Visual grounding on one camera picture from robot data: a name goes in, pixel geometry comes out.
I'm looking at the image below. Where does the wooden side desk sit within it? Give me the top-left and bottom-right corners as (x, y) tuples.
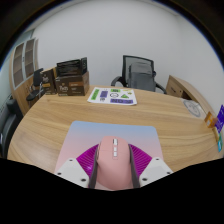
(165, 74), (214, 114)

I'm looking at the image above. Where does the grey backpack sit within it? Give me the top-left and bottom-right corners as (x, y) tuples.
(128, 61), (157, 92)

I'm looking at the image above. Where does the narrow brown printed box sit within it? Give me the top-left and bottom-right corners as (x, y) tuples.
(41, 67), (58, 96)

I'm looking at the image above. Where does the white leaflet green purple print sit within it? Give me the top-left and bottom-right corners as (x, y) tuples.
(87, 86), (138, 107)

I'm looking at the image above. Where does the wooden shelf unit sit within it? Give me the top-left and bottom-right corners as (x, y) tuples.
(8, 37), (39, 116)

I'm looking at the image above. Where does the pink-blue gradient mouse pad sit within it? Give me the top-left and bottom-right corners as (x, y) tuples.
(54, 120), (165, 175)

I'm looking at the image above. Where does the black box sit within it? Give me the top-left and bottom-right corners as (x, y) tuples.
(55, 57), (88, 78)

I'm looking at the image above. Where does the black mesh office chair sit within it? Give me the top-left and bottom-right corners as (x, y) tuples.
(110, 54), (168, 94)

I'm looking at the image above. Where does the black padded armchair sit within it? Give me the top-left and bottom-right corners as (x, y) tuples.
(0, 98), (24, 158)

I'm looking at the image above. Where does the large brown printed box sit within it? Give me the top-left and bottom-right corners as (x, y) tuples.
(54, 70), (90, 97)

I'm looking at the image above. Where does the small black swivel chair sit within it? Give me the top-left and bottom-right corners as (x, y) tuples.
(25, 68), (46, 102)

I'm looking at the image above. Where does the pink computer mouse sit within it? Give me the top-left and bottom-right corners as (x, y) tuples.
(95, 135), (134, 191)

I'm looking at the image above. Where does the purple hanging package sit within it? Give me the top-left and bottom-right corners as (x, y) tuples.
(214, 104), (224, 134)

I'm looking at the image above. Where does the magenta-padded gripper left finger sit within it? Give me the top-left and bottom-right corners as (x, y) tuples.
(54, 143), (100, 189)

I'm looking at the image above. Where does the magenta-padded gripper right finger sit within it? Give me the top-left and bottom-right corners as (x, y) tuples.
(128, 143), (174, 189)

